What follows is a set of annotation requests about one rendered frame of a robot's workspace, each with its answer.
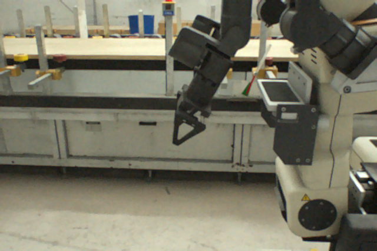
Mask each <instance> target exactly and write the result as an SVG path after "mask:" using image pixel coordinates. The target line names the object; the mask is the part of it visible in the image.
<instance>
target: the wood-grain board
mask: <svg viewBox="0 0 377 251"><path fill-rule="evenodd" d="M2 39H3V42H4V49H5V55H6V58H12V59H14V55H15V54H28V59H39V58H38V50H37V42H36V38H2ZM44 41H45V49H46V53H47V59H52V55H53V54H66V56H67V59H108V60H166V42H165V39H139V38H44ZM269 44H271V45H272V46H271V49H270V51H269V53H268V55H267V57H272V61H298V55H294V54H292V53H291V52H290V47H291V46H292V45H293V43H292V42H290V41H288V40H272V39H267V43H266V50H267V49H268V46H269ZM258 50H259V39H250V41H249V43H248V44H247V45H246V46H245V47H244V48H242V49H239V50H238V52H237V53H236V55H235V56H234V58H232V57H231V60H232V61H257V59H258Z"/></svg>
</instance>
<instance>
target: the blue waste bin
mask: <svg viewBox="0 0 377 251"><path fill-rule="evenodd" d="M154 16H155V15H143V18H144V35H154V27H156V25H155V23H156V16H155V21H154ZM128 20H129V28H130V35H134V34H139V30H138V15H130V16H128Z"/></svg>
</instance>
